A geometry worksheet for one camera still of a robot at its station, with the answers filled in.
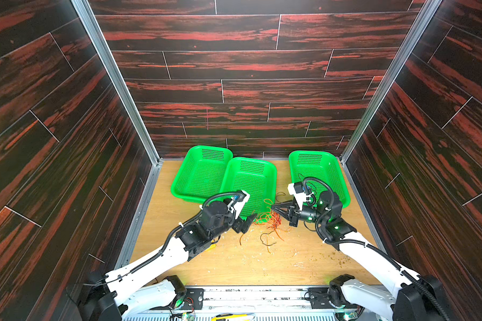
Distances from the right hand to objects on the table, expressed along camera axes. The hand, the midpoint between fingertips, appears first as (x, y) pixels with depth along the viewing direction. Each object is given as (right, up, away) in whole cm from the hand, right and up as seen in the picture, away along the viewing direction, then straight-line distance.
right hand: (274, 203), depth 74 cm
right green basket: (+33, +14, +41) cm, 54 cm away
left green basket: (-35, +12, +40) cm, 55 cm away
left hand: (-9, -2, -1) cm, 10 cm away
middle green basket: (-4, +10, +37) cm, 39 cm away
